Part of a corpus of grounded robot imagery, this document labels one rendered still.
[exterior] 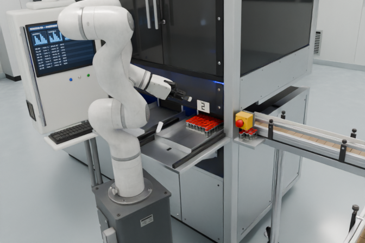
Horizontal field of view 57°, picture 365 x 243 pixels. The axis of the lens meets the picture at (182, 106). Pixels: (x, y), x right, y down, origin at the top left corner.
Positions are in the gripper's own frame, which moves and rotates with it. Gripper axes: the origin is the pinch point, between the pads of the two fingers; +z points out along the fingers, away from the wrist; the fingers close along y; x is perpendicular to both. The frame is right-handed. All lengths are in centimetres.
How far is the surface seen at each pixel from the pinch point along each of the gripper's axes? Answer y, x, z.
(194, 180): -69, -4, 39
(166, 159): -25.7, -19.6, 7.8
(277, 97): -40, 62, 77
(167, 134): -40.1, 2.4, 7.8
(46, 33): -45, 38, -76
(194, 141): -29.0, -2.1, 20.5
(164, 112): -58, 27, 6
